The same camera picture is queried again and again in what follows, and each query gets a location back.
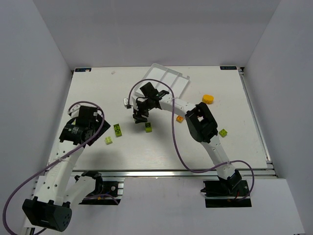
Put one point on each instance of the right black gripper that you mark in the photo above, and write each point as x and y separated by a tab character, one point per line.
141	111

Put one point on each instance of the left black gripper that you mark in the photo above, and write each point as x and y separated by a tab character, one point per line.
102	126

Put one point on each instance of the pale green lego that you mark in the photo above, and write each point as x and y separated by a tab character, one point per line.
108	140

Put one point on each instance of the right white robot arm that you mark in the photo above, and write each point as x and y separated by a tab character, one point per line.
201	124

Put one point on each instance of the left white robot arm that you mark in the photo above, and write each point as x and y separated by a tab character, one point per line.
52	205

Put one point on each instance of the green lego center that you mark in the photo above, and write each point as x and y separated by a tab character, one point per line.
148	127

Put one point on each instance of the long green lego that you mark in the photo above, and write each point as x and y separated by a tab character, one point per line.
117	130

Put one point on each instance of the orange lego left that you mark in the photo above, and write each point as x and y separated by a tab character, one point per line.
179	119

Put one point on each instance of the white divided tray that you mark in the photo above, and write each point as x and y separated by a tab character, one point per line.
174	79

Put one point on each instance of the left blue table label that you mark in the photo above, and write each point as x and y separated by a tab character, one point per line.
82	70

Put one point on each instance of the blue table label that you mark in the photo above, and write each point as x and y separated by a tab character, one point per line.
82	70
228	67

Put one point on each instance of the yellow oval lego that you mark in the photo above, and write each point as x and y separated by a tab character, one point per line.
207	99

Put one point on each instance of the green lego right lower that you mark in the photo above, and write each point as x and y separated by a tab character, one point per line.
223	133

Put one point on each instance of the right blue table label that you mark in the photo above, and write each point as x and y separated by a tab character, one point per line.
228	67

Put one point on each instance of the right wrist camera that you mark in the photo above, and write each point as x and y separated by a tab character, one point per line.
127	103

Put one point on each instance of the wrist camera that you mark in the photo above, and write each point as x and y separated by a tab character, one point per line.
127	103
74	111

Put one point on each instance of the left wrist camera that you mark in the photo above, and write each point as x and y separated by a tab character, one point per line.
74	111

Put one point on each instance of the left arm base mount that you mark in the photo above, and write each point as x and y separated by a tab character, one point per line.
104	193

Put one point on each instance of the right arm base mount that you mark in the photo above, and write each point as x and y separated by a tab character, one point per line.
217	195

